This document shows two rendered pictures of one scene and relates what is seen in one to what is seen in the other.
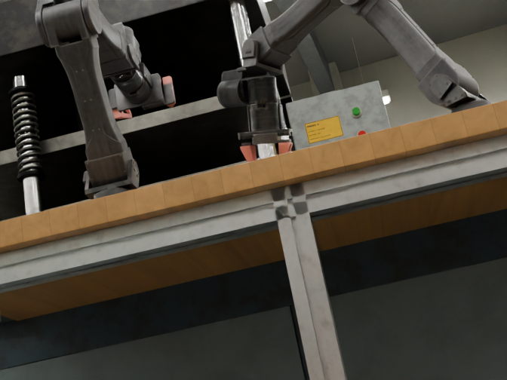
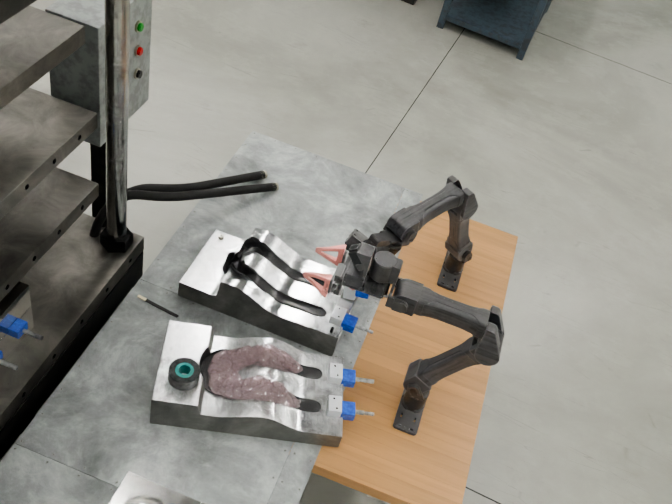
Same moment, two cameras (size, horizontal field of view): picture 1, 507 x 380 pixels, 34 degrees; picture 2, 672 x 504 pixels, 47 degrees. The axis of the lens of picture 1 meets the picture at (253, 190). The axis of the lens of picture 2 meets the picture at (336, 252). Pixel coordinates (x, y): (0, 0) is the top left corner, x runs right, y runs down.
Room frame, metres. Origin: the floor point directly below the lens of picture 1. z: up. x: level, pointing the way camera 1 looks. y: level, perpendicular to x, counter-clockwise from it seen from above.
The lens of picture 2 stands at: (1.62, 1.57, 2.58)
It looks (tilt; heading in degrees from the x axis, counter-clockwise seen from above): 44 degrees down; 270
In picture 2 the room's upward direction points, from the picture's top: 16 degrees clockwise
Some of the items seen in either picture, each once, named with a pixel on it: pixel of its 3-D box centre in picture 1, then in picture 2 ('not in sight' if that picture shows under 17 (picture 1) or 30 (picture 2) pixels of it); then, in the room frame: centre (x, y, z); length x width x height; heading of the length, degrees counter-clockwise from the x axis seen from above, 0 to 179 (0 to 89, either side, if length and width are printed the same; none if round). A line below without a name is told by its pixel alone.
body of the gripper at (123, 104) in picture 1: (135, 87); (353, 277); (1.56, 0.20, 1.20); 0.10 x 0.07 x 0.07; 84
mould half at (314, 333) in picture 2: not in sight; (273, 282); (1.78, -0.01, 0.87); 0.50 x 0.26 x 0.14; 173
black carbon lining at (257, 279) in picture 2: not in sight; (279, 275); (1.76, 0.00, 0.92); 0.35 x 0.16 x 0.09; 173
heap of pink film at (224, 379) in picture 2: not in sight; (256, 372); (1.74, 0.35, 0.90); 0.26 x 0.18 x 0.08; 10
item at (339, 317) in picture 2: not in sight; (352, 324); (1.52, 0.08, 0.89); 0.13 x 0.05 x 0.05; 173
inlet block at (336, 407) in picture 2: not in sight; (350, 411); (1.46, 0.35, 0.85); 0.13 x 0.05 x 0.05; 10
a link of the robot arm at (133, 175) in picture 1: (110, 180); (418, 383); (1.30, 0.23, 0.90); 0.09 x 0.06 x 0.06; 84
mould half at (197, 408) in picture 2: not in sight; (252, 383); (1.74, 0.36, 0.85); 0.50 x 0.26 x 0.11; 10
